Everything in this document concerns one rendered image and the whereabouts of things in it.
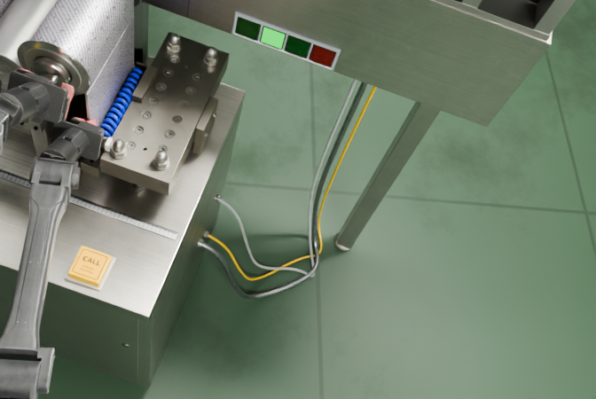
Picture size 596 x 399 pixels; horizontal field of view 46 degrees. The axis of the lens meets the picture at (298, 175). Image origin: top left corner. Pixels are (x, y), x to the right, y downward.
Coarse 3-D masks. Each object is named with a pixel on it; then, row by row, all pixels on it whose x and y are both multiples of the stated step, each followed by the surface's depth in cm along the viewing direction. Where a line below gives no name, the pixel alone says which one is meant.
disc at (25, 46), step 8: (32, 40) 129; (24, 48) 131; (32, 48) 131; (48, 48) 129; (56, 48) 129; (24, 56) 134; (64, 56) 130; (72, 56) 130; (24, 64) 136; (72, 64) 131; (80, 64) 131; (80, 72) 133; (88, 80) 134; (80, 88) 137; (88, 88) 137
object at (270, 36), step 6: (264, 30) 157; (270, 30) 156; (264, 36) 158; (270, 36) 158; (276, 36) 157; (282, 36) 157; (264, 42) 160; (270, 42) 159; (276, 42) 159; (282, 42) 158
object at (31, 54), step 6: (36, 48) 130; (30, 54) 132; (36, 54) 132; (42, 54) 131; (48, 54) 130; (54, 54) 130; (30, 60) 134; (60, 60) 131; (66, 60) 131; (66, 66) 132; (72, 66) 132; (72, 72) 133; (78, 72) 133; (72, 78) 135; (78, 78) 134; (72, 84) 137; (78, 84) 136
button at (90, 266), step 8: (88, 248) 152; (80, 256) 151; (88, 256) 151; (96, 256) 152; (104, 256) 152; (72, 264) 150; (80, 264) 150; (88, 264) 150; (96, 264) 151; (104, 264) 151; (72, 272) 149; (80, 272) 149; (88, 272) 150; (96, 272) 150; (104, 272) 151; (80, 280) 150; (88, 280) 149; (96, 280) 149
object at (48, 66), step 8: (40, 56) 132; (32, 64) 132; (40, 64) 131; (48, 64) 131; (56, 64) 131; (32, 72) 134; (40, 72) 133; (48, 72) 133; (56, 72) 131; (64, 72) 132; (64, 80) 133
